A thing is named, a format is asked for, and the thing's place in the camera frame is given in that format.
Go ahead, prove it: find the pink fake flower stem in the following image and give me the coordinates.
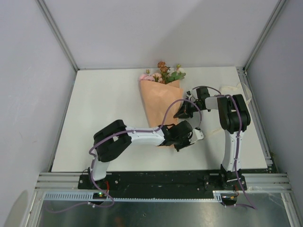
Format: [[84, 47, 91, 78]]
[[139, 69, 164, 83]]

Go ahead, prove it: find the cream ribbon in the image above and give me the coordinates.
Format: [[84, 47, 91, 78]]
[[205, 82, 253, 138]]

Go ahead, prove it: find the aluminium corner post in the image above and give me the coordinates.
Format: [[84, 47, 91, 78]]
[[35, 0, 79, 72], [242, 0, 289, 71]]

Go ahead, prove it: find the orange beige wrapping paper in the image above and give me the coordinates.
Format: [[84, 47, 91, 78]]
[[138, 79, 184, 147]]

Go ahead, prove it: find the right aluminium corner post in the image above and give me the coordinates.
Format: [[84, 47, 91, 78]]
[[242, 0, 289, 71]]

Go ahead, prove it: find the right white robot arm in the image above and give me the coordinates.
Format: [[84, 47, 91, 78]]
[[174, 86, 251, 190]]

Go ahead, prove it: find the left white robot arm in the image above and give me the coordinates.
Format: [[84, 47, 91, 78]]
[[88, 120, 204, 189]]

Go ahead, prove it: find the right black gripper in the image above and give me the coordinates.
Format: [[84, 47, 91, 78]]
[[174, 98, 203, 119]]

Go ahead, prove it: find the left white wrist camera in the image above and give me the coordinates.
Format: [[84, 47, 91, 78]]
[[191, 127, 204, 143]]

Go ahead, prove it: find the brown orange fake flower stem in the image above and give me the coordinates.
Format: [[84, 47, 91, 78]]
[[157, 61, 170, 84]]

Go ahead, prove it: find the grey cable duct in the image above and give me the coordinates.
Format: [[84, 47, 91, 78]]
[[44, 190, 224, 204]]

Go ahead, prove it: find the left aluminium corner post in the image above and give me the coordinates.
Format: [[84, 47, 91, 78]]
[[35, 0, 79, 72]]

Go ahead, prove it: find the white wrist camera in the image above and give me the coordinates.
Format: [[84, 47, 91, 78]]
[[186, 90, 196, 102], [191, 127, 204, 143]]

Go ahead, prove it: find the white fake flower stem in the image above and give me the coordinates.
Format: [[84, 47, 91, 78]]
[[167, 64, 186, 83]]

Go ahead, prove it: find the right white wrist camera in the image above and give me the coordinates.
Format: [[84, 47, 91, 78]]
[[186, 90, 196, 102]]

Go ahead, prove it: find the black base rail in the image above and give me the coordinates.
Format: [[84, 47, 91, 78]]
[[78, 170, 247, 200]]

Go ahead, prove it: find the aluminium frame profile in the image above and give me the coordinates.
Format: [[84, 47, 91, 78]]
[[35, 173, 81, 191]]

